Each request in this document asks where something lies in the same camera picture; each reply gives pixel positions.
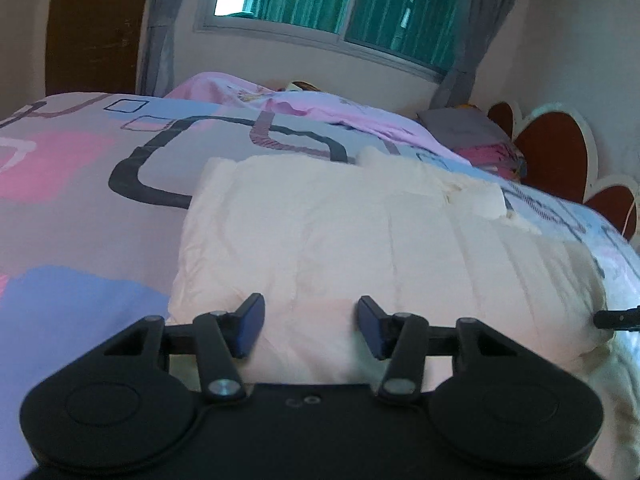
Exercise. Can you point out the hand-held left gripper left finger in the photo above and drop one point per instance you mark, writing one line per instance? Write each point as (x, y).
(250, 326)

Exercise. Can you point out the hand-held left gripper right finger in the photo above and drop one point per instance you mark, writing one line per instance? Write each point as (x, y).
(371, 329)

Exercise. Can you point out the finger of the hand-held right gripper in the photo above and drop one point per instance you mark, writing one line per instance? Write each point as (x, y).
(617, 318)

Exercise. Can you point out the white quilted jacket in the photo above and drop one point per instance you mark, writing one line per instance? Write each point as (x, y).
(325, 240)

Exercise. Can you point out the heart-shaped headboard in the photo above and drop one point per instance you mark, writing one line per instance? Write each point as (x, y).
(555, 150)

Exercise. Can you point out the pink folded cloth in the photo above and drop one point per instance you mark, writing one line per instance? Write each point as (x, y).
(492, 159)

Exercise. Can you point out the geometric print bed sheet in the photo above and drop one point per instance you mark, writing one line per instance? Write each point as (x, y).
(75, 210)

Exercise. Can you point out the grey folded cloth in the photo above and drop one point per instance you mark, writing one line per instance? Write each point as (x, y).
(465, 125)

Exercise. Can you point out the pink blanket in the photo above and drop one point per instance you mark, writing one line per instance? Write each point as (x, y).
(320, 106)

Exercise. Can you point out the grey curtain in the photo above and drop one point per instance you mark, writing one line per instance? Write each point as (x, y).
(480, 25)
(159, 30)

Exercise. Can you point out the brown wooden door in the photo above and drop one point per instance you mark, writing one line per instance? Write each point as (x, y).
(95, 25)

